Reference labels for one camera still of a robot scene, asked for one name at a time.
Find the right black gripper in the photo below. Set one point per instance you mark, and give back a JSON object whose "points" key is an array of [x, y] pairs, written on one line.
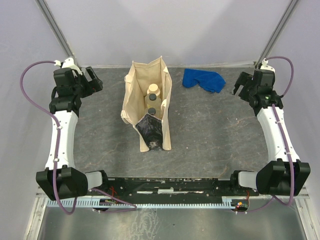
{"points": [[244, 79]]}

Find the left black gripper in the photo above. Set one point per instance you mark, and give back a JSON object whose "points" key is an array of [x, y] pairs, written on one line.
{"points": [[93, 86]]}

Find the cream canvas tote bag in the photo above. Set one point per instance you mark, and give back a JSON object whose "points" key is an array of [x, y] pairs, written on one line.
{"points": [[153, 133]]}

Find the cream round jar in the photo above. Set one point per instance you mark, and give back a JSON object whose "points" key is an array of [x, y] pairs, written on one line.
{"points": [[154, 89]]}

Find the clear bottle grey cap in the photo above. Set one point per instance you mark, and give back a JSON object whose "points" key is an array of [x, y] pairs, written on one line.
{"points": [[153, 101]]}

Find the clear square bottle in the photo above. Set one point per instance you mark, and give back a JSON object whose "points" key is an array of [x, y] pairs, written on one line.
{"points": [[153, 112]]}

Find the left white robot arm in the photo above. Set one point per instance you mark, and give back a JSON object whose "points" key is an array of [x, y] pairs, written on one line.
{"points": [[60, 178]]}

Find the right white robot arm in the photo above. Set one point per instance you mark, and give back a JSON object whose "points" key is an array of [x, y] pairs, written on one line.
{"points": [[285, 174]]}

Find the blue cloth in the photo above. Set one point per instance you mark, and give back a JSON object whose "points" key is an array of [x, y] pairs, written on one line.
{"points": [[210, 81]]}

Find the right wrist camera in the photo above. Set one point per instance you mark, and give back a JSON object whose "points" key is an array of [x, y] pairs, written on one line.
{"points": [[264, 65]]}

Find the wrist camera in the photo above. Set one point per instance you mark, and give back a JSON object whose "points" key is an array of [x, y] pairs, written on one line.
{"points": [[264, 65], [68, 63]]}

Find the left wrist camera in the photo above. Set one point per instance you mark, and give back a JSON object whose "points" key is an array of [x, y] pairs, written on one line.
{"points": [[68, 63]]}

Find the right aluminium frame post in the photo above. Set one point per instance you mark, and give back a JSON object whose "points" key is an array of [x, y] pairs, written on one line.
{"points": [[290, 9]]}

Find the aluminium frame post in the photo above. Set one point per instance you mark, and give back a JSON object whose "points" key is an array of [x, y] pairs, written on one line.
{"points": [[290, 9], [58, 33]]}

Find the left aluminium frame post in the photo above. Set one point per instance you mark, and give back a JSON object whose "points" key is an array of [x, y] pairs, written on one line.
{"points": [[58, 33]]}

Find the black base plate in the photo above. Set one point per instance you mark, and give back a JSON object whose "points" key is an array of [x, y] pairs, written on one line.
{"points": [[164, 191]]}

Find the aluminium frame rail front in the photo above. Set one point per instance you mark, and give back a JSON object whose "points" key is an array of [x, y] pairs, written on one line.
{"points": [[303, 192]]}

